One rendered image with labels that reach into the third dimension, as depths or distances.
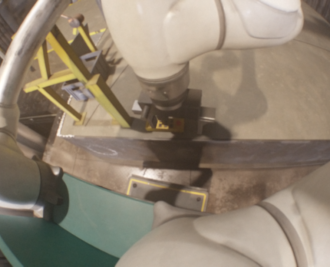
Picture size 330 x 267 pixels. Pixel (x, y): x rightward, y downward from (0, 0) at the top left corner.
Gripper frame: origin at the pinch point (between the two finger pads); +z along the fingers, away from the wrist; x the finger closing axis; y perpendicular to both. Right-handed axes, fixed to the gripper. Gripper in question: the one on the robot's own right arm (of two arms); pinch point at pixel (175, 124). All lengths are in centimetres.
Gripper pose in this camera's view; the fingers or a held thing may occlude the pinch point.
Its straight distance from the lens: 43.4
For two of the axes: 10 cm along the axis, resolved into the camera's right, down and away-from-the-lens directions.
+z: 1.7, 3.9, 9.0
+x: 9.6, 1.4, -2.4
